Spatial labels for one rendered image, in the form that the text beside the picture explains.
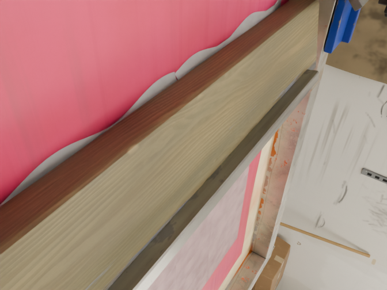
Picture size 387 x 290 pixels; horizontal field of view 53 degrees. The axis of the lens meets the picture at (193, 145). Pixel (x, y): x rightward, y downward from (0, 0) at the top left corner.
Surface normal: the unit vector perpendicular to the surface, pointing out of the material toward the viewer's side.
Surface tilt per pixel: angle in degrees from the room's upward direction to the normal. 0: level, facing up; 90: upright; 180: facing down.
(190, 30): 0
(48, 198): 101
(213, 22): 0
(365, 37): 87
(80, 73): 0
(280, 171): 90
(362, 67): 86
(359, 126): 90
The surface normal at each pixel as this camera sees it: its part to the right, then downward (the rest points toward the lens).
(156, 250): -0.12, -0.83
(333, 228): -0.55, 0.54
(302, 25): 0.83, 0.22
